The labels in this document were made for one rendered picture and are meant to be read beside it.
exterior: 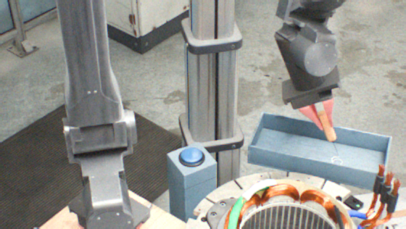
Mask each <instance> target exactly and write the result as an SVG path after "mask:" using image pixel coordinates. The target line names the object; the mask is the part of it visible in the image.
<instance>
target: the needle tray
mask: <svg viewBox="0 0 406 229"><path fill-rule="evenodd" d="M332 128H333V131H334V133H335V135H336V139H335V140H334V143H331V142H330V141H328V140H327V138H326V135H325V133H324V131H323V130H320V128H319V127H318V126H317V125H316V124H315V123H314V122H313V121H312V120H306V119H298V118H294V117H288V116H284V115H280V114H274V113H270V112H262V113H261V115H260V119H259V121H258V123H257V126H256V128H255V130H254V133H253V135H252V137H251V140H250V142H249V145H248V151H247V163H248V164H251V165H257V166H261V167H270V168H273V169H277V170H283V171H286V172H287V173H286V177H288V176H289V172H297V173H302V174H306V175H312V176H315V177H318V178H322V179H324V180H325V183H324V185H325V184H326V182H327V180H328V181H330V182H332V183H335V184H336V185H338V186H341V185H342V184H343V185H347V186H356V187H359V188H365V189H369V190H373V186H374V182H375V179H376V173H377V172H379V164H380V166H381V165H382V166H385V169H386V170H385V172H384V174H385V175H386V172H387V167H388V158H389V150H390V145H391V140H392V137H391V136H383V135H379V134H375V133H369V132H365V131H361V130H355V129H351V128H345V127H341V126H337V125H333V127H332ZM334 145H335V147H336V150H337V152H338V154H339V156H338V154H337V152H336V150H335V148H334ZM332 157H334V158H332ZM336 157H339V158H336ZM331 158H332V162H331ZM334 159H336V160H334ZM339 159H341V160H342V162H343V163H342V164H341V160H339ZM333 160H334V161H333ZM386 166H387V167H386ZM383 168H384V167H383ZM324 185H323V186H322V188H321V189H323V187H324Z"/></svg>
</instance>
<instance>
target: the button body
mask: <svg viewBox="0 0 406 229"><path fill-rule="evenodd" d="M187 148H196V149H198V150H200V151H203V152H204V155H205V161H204V163H203V164H202V165H200V166H198V167H184V166H183V165H181V164H180V162H179V153H180V152H181V151H183V150H184V149H187ZM167 175H168V188H169V201H170V214H171V215H172V216H175V217H177V218H178V219H179V220H181V221H183V222H185V223H187V222H188V220H189V218H192V219H195V220H196V219H197V217H198V216H196V215H194V210H195V208H196V206H197V205H198V204H199V203H200V201H201V200H202V199H206V197H207V196H208V195H209V194H211V193H212V192H213V191H214V190H215V189H216V188H217V162H216V161H215V160H214V159H213V158H212V156H211V155H210V153H209V152H208V151H206V149H205V148H204V147H203V146H202V145H201V144H200V142H196V143H193V144H192V145H189V146H186V147H183V148H182V149H179V150H177V151H172V152H169V153H167Z"/></svg>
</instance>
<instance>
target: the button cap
mask: <svg viewBox="0 0 406 229"><path fill-rule="evenodd" d="M181 160H182V161H183V162H185V163H186V164H189V165H194V164H196V163H199V162H200V161H201V160H202V151H200V150H198V149H196V148H187V149H184V150H183V151H182V152H181Z"/></svg>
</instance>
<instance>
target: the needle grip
mask: <svg viewBox="0 0 406 229"><path fill-rule="evenodd" d="M317 116H318V119H319V120H320V123H321V125H322V127H323V131H324V133H325V135H326V138H327V140H328V141H334V140H335V139H336V135H335V133H334V130H333V128H331V126H330V122H329V121H328V118H327V115H326V112H325V111H324V110H323V111H320V112H319V113H318V114H317Z"/></svg>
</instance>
